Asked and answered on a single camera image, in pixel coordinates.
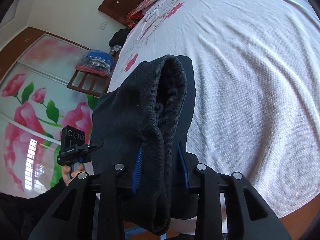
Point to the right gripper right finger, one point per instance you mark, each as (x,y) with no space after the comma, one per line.
(248,215)

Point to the dark navy track pants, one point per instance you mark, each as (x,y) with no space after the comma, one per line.
(143,124)

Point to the left forearm black sleeve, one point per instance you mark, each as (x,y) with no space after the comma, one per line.
(19,216)

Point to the black clothing pile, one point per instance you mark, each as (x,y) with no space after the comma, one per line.
(118,40)

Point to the person left hand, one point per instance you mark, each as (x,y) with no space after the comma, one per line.
(68,174)

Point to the blue plastic stool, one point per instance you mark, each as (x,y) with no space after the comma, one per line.
(140,234)

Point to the floral sliding wardrobe door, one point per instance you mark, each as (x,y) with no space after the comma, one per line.
(36,105)

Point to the wooden chair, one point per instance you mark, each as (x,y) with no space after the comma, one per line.
(89,83)

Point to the bagged blue red clothes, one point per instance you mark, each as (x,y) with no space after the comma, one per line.
(95,62)

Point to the bed with white floral sheet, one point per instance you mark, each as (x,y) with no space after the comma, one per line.
(256,68)

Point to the white wall switch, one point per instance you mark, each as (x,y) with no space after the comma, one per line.
(103,25)

